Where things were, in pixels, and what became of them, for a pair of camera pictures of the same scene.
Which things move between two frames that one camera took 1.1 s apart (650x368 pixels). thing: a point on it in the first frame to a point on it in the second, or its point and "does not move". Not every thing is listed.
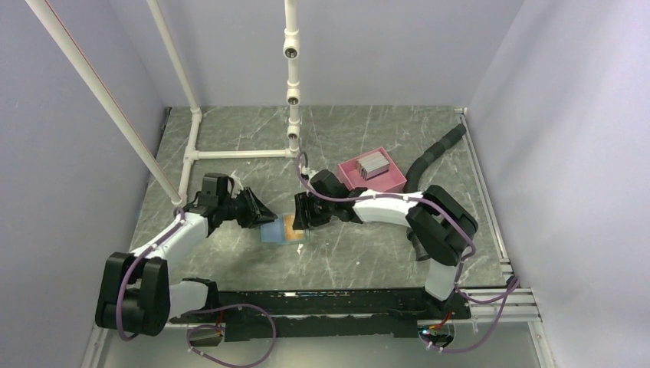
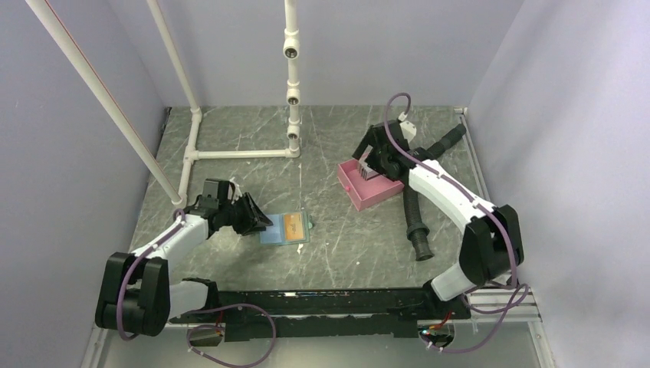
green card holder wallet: x=281 y=231 does not move
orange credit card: x=291 y=234 does not move
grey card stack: x=372 y=165 does not move
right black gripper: x=303 y=202 to x=369 y=139
